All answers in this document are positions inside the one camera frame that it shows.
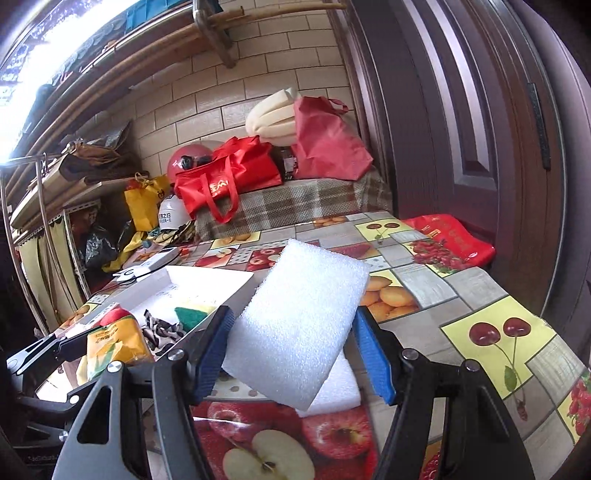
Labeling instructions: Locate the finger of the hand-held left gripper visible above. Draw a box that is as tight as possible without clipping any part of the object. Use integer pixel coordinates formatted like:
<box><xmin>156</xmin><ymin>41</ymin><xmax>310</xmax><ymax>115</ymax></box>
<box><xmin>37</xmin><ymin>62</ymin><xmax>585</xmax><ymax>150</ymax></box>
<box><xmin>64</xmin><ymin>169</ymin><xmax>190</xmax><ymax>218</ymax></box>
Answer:
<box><xmin>6</xmin><ymin>331</ymin><xmax>89</xmax><ymax>377</ymax></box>

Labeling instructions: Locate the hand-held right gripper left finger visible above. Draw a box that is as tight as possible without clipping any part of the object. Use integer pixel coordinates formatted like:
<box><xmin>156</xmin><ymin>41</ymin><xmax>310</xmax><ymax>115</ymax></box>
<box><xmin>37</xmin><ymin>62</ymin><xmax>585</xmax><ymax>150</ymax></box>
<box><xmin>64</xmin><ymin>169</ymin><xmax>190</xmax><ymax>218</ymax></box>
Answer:
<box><xmin>51</xmin><ymin>305</ymin><xmax>236</xmax><ymax>480</ymax></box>

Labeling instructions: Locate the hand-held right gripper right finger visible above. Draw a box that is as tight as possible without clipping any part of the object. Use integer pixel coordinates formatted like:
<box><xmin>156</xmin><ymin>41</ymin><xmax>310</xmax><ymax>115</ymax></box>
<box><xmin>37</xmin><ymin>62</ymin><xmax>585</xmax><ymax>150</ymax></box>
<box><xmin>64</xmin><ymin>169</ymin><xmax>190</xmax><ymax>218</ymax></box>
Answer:
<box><xmin>353</xmin><ymin>305</ymin><xmax>536</xmax><ymax>480</ymax></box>

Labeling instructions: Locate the yellow packet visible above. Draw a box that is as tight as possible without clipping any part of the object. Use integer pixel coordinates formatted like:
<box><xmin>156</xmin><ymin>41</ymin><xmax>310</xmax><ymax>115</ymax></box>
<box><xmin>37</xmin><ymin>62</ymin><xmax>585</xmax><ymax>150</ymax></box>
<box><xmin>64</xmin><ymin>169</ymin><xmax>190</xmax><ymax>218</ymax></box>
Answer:
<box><xmin>76</xmin><ymin>320</ymin><xmax>155</xmax><ymax>384</ymax></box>

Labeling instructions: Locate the white cardboard box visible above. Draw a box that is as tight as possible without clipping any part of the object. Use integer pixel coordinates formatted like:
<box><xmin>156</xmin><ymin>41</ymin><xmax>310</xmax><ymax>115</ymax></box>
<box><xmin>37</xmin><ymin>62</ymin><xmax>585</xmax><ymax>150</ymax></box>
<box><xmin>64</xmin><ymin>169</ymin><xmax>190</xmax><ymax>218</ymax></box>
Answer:
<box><xmin>85</xmin><ymin>265</ymin><xmax>256</xmax><ymax>361</ymax></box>

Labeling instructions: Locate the white foam sheet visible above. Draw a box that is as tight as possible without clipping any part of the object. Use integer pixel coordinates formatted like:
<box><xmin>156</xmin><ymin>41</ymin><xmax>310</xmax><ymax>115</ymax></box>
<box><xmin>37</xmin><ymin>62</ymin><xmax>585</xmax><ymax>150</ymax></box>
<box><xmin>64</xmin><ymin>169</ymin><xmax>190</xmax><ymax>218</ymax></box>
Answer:
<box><xmin>222</xmin><ymin>239</ymin><xmax>372</xmax><ymax>411</ymax></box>

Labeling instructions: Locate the white printed carton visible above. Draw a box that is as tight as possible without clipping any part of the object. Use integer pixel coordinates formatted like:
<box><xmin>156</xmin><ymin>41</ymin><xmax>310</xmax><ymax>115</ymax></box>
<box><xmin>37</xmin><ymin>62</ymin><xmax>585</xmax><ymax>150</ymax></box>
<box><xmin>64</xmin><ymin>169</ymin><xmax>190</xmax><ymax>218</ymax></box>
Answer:
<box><xmin>58</xmin><ymin>302</ymin><xmax>122</xmax><ymax>335</ymax></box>

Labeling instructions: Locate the green scouring pad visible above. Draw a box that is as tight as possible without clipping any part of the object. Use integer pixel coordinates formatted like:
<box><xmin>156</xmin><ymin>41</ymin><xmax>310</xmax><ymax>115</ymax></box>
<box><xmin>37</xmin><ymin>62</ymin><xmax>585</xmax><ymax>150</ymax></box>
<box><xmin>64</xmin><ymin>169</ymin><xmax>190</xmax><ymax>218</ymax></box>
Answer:
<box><xmin>174</xmin><ymin>305</ymin><xmax>218</xmax><ymax>330</ymax></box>

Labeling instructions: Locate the white foam block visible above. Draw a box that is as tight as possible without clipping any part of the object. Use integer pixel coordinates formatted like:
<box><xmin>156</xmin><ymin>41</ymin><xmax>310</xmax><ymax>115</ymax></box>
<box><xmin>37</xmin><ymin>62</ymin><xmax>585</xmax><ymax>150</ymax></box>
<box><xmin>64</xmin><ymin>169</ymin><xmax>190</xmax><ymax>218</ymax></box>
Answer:
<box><xmin>295</xmin><ymin>351</ymin><xmax>363</xmax><ymax>418</ymax></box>

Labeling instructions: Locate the zebra print cloth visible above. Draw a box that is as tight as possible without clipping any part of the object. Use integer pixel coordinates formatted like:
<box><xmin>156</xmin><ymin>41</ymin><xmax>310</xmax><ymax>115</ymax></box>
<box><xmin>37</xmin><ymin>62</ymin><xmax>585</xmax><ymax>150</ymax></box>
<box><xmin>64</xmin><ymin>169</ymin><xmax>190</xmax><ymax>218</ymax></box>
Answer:
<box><xmin>141</xmin><ymin>309</ymin><xmax>188</xmax><ymax>356</ymax></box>

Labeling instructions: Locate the yellow fabric curtain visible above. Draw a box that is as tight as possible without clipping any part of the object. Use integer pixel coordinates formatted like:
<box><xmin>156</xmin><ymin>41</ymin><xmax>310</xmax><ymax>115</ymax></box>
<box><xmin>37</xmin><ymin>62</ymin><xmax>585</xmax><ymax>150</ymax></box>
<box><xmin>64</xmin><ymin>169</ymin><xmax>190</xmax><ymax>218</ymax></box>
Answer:
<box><xmin>14</xmin><ymin>222</ymin><xmax>75</xmax><ymax>324</ymax></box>

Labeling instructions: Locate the black plastic bag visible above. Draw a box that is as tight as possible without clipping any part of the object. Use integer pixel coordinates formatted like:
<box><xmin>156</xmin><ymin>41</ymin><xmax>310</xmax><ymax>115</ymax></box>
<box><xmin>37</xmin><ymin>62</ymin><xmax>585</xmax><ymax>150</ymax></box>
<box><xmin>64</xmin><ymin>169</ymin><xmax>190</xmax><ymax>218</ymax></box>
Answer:
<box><xmin>78</xmin><ymin>222</ymin><xmax>134</xmax><ymax>271</ymax></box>

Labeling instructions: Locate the white rectangular box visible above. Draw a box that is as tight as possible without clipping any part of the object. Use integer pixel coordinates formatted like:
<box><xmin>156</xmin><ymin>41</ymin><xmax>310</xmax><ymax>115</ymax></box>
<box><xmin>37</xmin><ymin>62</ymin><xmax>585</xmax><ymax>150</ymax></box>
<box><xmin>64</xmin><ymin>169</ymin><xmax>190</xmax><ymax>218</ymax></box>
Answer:
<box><xmin>134</xmin><ymin>247</ymin><xmax>182</xmax><ymax>278</ymax></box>

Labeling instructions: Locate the red plastic bag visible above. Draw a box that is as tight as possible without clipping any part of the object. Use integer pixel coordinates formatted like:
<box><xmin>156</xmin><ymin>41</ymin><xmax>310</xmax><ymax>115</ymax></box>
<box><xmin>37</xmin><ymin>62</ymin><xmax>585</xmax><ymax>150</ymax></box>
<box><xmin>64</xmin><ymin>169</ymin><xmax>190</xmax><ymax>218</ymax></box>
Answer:
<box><xmin>406</xmin><ymin>213</ymin><xmax>497</xmax><ymax>277</ymax></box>

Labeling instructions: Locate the metal shelf rack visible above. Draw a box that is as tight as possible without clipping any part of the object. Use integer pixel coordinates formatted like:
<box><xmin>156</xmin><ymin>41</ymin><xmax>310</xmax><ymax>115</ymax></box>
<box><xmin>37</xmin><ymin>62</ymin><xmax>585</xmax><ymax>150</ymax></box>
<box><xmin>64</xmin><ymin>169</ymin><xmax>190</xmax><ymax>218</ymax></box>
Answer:
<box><xmin>0</xmin><ymin>148</ymin><xmax>139</xmax><ymax>333</ymax></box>

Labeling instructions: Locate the white helmet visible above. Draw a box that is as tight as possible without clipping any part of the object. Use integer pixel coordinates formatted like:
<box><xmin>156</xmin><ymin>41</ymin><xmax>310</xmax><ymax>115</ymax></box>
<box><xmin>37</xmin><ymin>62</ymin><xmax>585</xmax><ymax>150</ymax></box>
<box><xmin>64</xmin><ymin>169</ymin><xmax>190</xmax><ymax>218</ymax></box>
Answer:
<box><xmin>158</xmin><ymin>194</ymin><xmax>192</xmax><ymax>232</ymax></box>

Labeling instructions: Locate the yellow bag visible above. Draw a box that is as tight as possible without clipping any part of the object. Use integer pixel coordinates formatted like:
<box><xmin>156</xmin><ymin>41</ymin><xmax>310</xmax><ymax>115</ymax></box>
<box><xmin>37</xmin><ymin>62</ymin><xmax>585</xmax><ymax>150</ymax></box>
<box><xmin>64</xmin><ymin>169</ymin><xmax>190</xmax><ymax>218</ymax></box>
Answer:
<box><xmin>124</xmin><ymin>173</ymin><xmax>171</xmax><ymax>232</ymax></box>

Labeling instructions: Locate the plaid covered bench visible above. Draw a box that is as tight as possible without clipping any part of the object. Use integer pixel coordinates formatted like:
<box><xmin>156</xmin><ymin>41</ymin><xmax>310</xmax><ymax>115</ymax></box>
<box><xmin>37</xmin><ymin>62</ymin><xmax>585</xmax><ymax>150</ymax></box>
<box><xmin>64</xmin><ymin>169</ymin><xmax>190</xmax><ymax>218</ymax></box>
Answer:
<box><xmin>194</xmin><ymin>173</ymin><xmax>393</xmax><ymax>241</ymax></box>

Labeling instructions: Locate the red tote bag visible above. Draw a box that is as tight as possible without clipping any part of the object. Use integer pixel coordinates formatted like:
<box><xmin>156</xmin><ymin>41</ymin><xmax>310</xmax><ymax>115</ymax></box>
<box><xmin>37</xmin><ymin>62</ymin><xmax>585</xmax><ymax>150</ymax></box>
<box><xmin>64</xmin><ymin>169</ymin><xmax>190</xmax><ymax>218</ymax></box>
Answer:
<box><xmin>173</xmin><ymin>136</ymin><xmax>284</xmax><ymax>224</ymax></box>

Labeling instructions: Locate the brown bag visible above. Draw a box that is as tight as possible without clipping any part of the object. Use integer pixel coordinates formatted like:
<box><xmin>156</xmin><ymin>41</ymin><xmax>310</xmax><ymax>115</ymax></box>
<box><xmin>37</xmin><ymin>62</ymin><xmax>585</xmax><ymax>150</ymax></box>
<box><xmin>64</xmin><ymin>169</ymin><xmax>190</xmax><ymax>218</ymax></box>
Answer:
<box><xmin>58</xmin><ymin>122</ymin><xmax>139</xmax><ymax>183</ymax></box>

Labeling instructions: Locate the red helmet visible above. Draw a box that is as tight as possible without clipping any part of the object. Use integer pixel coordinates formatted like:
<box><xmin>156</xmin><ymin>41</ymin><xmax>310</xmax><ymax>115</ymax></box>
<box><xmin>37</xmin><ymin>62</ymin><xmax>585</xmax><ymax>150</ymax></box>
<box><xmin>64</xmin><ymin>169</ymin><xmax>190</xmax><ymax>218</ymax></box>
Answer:
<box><xmin>166</xmin><ymin>143</ymin><xmax>215</xmax><ymax>185</ymax></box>

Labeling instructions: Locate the dark jar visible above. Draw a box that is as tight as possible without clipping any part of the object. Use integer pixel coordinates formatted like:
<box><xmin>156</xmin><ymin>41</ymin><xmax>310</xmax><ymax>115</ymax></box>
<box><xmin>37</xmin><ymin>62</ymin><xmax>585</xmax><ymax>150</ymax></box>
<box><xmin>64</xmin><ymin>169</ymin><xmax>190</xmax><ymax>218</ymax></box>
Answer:
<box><xmin>272</xmin><ymin>145</ymin><xmax>301</xmax><ymax>181</ymax></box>

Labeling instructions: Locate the red nonwoven bag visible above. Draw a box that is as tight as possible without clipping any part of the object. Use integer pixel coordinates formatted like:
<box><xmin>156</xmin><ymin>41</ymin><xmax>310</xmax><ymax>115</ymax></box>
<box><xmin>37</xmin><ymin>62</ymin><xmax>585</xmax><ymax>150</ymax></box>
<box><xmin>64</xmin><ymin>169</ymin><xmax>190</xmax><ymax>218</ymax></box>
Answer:
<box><xmin>291</xmin><ymin>96</ymin><xmax>374</xmax><ymax>182</ymax></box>

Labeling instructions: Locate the brown wooden door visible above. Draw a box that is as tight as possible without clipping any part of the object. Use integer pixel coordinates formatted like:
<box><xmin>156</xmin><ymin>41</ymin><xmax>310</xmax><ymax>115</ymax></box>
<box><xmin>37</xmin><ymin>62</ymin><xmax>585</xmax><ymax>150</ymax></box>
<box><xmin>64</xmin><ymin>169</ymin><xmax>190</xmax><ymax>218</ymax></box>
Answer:
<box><xmin>342</xmin><ymin>0</ymin><xmax>591</xmax><ymax>324</ymax></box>

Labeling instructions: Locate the long wooden pole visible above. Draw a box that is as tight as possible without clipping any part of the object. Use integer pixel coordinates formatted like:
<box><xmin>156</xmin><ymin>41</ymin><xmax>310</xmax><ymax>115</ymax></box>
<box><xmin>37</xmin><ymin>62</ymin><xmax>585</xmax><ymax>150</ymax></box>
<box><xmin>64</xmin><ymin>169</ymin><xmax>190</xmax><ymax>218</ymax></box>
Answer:
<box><xmin>0</xmin><ymin>0</ymin><xmax>347</xmax><ymax>185</ymax></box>

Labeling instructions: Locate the metal wall bracket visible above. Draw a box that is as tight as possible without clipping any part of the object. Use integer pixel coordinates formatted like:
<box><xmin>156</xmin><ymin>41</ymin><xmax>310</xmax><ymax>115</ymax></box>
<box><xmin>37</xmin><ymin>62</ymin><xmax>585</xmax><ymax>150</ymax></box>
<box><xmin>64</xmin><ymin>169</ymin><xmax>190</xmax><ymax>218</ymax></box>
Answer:
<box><xmin>194</xmin><ymin>0</ymin><xmax>237</xmax><ymax>68</ymax></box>

